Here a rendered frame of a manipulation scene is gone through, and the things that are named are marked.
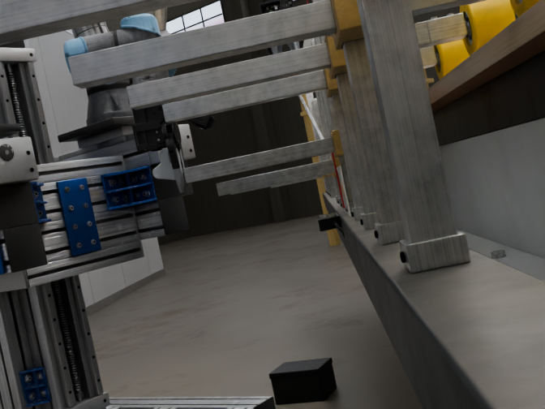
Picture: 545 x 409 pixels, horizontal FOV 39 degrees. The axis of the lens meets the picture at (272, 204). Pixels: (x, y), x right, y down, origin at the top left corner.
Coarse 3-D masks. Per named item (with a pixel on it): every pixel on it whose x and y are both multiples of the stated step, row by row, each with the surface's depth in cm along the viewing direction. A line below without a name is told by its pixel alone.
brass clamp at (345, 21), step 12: (336, 0) 75; (348, 0) 75; (336, 12) 75; (348, 12) 75; (336, 24) 77; (348, 24) 75; (360, 24) 75; (336, 36) 81; (348, 36) 79; (360, 36) 80; (336, 48) 85
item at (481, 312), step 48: (336, 192) 306; (384, 240) 82; (432, 240) 57; (384, 288) 63; (432, 288) 49; (480, 288) 46; (528, 288) 43; (432, 336) 37; (480, 336) 34; (528, 336) 32; (432, 384) 40; (480, 384) 27; (528, 384) 26
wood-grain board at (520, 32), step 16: (544, 0) 68; (528, 16) 73; (544, 16) 69; (512, 32) 79; (528, 32) 74; (544, 32) 71; (480, 48) 94; (496, 48) 86; (512, 48) 80; (528, 48) 80; (544, 48) 84; (464, 64) 104; (480, 64) 95; (496, 64) 90; (512, 64) 94; (448, 80) 116; (464, 80) 106; (480, 80) 108; (432, 96) 133; (448, 96) 125; (432, 112) 162
